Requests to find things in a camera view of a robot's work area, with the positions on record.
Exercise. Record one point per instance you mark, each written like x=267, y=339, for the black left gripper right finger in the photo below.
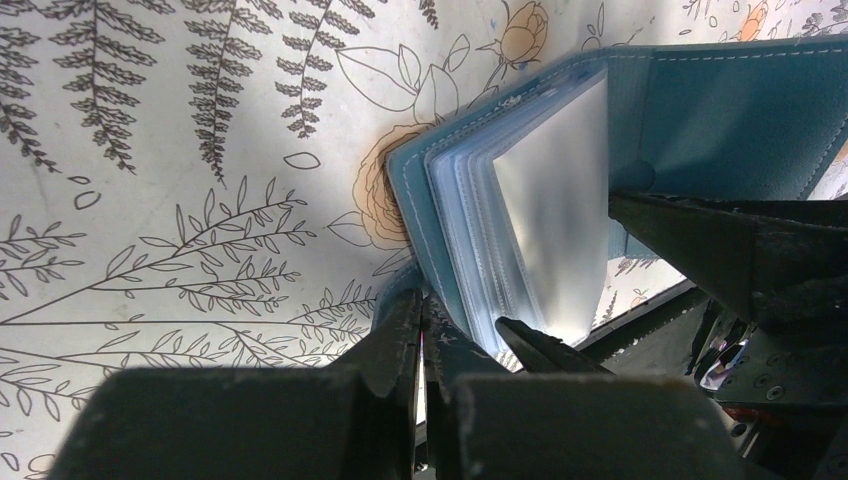
x=486, y=422

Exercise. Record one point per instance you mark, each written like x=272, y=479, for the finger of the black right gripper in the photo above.
x=541, y=353

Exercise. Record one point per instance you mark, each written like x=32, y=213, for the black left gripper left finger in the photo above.
x=352, y=419

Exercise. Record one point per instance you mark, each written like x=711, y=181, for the floral patterned table mat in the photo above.
x=201, y=184

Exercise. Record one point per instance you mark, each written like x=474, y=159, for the blue leather card holder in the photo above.
x=506, y=206

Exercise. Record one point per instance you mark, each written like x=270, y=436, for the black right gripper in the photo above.
x=776, y=265

